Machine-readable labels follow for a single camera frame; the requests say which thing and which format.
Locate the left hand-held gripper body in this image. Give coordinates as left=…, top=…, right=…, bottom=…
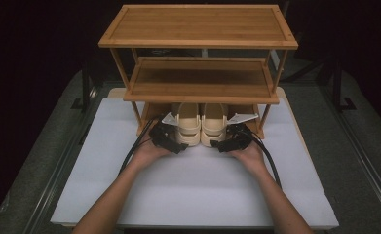
left=148, top=111, right=180, bottom=151

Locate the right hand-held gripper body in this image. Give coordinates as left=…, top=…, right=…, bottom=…
left=226, top=112, right=260, bottom=152

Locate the beige clog shoe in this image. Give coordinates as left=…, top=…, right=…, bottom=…
left=200, top=102, right=229, bottom=148
left=171, top=102, right=202, bottom=147

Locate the wooden three-tier shoe rack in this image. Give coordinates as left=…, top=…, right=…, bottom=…
left=97, top=3, right=299, bottom=140

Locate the person's right hand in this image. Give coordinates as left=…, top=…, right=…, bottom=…
left=227, top=139, right=268, bottom=178

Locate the person's left hand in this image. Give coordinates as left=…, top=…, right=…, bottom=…
left=130, top=134, right=173, bottom=172

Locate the white foam mat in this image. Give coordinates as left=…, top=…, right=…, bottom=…
left=49, top=97, right=340, bottom=229

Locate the black metal stand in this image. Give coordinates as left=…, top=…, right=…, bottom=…
left=70, top=59, right=98, bottom=114
left=330, top=58, right=358, bottom=113

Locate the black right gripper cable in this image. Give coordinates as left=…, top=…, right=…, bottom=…
left=240, top=125, right=283, bottom=190

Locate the grey metal rail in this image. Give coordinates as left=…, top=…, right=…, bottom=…
left=319, top=85, right=381, bottom=225
left=21, top=85, right=109, bottom=234

